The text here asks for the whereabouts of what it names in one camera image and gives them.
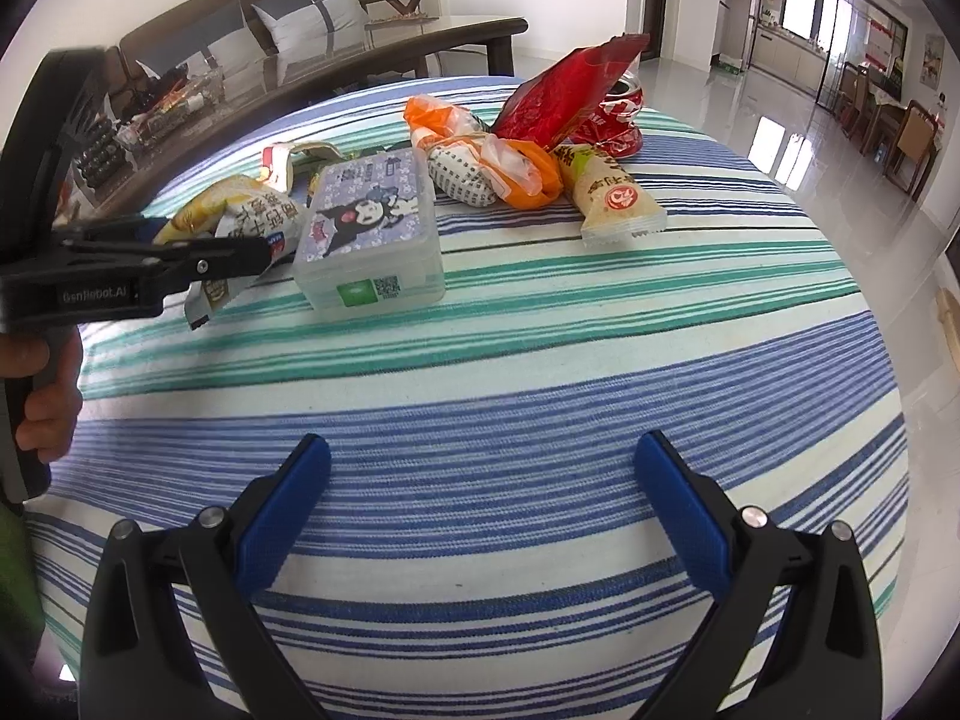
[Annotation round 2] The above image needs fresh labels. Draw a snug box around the person's clothing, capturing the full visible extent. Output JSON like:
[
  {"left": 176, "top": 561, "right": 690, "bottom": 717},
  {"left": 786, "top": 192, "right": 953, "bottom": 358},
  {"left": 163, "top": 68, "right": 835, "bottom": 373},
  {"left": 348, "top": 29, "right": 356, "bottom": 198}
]
[{"left": 0, "top": 502, "right": 42, "bottom": 668}]

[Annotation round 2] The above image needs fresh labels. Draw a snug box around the striped round table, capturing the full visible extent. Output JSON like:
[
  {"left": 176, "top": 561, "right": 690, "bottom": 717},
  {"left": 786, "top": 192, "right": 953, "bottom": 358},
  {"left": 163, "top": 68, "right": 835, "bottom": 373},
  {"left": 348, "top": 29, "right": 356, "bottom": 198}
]
[{"left": 26, "top": 75, "right": 912, "bottom": 720}]

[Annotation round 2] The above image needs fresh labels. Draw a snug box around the dark wooden door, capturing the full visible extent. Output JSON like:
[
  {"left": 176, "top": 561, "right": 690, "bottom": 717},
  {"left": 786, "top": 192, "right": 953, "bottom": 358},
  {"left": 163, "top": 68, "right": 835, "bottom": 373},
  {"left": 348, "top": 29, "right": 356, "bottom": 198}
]
[{"left": 641, "top": 0, "right": 670, "bottom": 61}]

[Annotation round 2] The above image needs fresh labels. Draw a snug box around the kitchen counter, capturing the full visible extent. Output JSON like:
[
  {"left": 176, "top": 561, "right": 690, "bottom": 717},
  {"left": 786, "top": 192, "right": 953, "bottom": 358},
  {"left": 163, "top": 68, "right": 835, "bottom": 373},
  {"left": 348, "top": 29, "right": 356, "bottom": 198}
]
[{"left": 754, "top": 22, "right": 826, "bottom": 68}]

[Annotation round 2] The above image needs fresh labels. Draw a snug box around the wooden dining table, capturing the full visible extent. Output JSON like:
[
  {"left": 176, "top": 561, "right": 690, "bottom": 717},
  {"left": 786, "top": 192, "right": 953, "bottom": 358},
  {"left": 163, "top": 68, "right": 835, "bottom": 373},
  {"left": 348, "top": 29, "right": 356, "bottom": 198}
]
[{"left": 862, "top": 82, "right": 912, "bottom": 151}]

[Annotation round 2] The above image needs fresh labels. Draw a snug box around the red snack bag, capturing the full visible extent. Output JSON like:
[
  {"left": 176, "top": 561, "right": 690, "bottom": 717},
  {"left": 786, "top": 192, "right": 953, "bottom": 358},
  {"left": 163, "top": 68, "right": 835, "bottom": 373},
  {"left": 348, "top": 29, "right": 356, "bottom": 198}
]
[{"left": 491, "top": 34, "right": 652, "bottom": 153}]

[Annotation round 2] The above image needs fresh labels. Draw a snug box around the grey white cushion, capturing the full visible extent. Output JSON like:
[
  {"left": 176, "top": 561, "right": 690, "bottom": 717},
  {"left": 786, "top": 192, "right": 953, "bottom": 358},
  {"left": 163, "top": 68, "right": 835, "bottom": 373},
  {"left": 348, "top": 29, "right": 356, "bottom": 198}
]
[
  {"left": 251, "top": 0, "right": 368, "bottom": 53},
  {"left": 135, "top": 4, "right": 263, "bottom": 80}
]

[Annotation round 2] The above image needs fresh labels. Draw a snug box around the brown glass-topped coffee table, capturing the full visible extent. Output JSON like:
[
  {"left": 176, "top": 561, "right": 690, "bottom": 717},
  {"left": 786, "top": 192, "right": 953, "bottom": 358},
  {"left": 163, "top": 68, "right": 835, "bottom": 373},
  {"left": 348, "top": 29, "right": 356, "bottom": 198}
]
[{"left": 52, "top": 15, "right": 530, "bottom": 241}]

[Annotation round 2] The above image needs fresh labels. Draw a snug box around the clear plastic box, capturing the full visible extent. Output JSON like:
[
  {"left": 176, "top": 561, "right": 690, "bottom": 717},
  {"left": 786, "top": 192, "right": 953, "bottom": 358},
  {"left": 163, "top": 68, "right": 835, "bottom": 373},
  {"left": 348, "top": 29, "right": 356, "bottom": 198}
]
[{"left": 291, "top": 148, "right": 445, "bottom": 314}]

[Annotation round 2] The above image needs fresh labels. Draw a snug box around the glass sliding door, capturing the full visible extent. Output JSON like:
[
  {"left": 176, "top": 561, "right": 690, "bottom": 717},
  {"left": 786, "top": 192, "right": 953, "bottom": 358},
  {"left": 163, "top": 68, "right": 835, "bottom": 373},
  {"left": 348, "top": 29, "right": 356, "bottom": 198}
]
[{"left": 754, "top": 0, "right": 912, "bottom": 102}]

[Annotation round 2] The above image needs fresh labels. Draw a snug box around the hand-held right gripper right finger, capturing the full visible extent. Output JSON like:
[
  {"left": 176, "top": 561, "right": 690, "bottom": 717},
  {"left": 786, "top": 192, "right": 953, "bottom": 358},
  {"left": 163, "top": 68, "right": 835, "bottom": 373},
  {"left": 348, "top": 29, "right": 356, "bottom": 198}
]
[{"left": 634, "top": 431, "right": 882, "bottom": 720}]

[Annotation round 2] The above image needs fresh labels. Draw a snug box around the crushed red can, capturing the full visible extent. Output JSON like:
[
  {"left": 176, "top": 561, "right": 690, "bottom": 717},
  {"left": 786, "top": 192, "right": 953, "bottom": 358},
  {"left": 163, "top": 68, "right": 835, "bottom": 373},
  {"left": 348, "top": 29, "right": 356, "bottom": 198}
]
[{"left": 566, "top": 73, "right": 647, "bottom": 157}]

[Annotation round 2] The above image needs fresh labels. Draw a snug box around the kitchen window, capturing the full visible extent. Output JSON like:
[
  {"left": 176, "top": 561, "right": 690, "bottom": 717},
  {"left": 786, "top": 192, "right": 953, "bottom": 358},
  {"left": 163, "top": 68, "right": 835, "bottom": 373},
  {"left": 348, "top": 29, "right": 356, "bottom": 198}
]
[{"left": 784, "top": 0, "right": 839, "bottom": 42}]

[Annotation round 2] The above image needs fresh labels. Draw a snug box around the person's left hand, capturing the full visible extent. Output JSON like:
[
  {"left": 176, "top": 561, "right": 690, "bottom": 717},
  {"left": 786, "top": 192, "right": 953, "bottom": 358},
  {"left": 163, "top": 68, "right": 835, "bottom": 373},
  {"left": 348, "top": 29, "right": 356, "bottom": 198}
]
[{"left": 0, "top": 330, "right": 85, "bottom": 461}]

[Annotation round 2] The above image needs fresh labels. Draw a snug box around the red white paper carton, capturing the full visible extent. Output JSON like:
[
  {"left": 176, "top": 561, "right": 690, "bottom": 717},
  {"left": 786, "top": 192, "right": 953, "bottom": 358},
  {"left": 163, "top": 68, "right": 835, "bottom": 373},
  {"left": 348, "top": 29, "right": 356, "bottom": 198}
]
[{"left": 261, "top": 141, "right": 342, "bottom": 194}]

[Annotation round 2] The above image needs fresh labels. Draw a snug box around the white yellow snack packet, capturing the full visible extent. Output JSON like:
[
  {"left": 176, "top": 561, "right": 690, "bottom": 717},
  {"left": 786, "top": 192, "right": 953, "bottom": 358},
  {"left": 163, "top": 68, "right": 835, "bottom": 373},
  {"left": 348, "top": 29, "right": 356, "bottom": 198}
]
[{"left": 551, "top": 144, "right": 668, "bottom": 250}]

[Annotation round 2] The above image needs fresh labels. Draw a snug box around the glass snack tray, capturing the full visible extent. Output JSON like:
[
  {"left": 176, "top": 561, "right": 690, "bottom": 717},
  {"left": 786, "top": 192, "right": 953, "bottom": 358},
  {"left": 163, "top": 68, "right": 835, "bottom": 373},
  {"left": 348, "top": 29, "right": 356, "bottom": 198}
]
[{"left": 112, "top": 67, "right": 226, "bottom": 151}]

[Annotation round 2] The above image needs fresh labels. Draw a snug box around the yellow biscuit packet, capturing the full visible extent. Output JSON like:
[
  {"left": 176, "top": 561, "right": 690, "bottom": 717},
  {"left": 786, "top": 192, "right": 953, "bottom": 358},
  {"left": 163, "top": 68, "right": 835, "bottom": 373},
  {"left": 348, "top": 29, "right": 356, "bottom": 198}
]
[{"left": 154, "top": 174, "right": 308, "bottom": 331}]

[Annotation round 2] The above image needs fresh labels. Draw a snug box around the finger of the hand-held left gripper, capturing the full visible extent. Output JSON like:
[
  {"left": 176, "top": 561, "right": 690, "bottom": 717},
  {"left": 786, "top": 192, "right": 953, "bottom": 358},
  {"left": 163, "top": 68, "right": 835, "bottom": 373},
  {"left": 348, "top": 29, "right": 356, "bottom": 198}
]
[{"left": 52, "top": 216, "right": 272, "bottom": 308}]

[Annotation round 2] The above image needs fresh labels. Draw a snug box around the white patterned wrapped bundle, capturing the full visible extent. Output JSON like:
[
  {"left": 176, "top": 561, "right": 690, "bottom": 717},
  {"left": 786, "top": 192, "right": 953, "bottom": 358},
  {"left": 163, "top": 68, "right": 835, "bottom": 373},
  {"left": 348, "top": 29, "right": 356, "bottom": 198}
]
[{"left": 426, "top": 136, "right": 502, "bottom": 209}]

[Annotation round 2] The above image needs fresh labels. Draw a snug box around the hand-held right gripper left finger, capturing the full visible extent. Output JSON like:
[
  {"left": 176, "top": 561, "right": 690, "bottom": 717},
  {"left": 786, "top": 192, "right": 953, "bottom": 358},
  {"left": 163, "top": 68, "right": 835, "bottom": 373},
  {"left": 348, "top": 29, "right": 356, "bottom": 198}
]
[{"left": 79, "top": 433, "right": 335, "bottom": 720}]

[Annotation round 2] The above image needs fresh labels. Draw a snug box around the wooden dining chair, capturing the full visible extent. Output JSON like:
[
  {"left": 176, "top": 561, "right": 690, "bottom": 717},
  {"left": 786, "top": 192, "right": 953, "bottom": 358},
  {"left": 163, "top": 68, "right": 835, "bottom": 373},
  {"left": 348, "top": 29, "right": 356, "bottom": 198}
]
[
  {"left": 836, "top": 64, "right": 871, "bottom": 140},
  {"left": 885, "top": 99, "right": 942, "bottom": 200}
]

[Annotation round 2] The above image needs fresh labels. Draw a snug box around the orange plastic bag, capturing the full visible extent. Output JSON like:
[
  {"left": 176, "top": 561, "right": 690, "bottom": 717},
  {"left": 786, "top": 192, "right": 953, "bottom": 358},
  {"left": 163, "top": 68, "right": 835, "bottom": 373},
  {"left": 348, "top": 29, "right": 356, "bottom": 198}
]
[{"left": 403, "top": 95, "right": 563, "bottom": 209}]

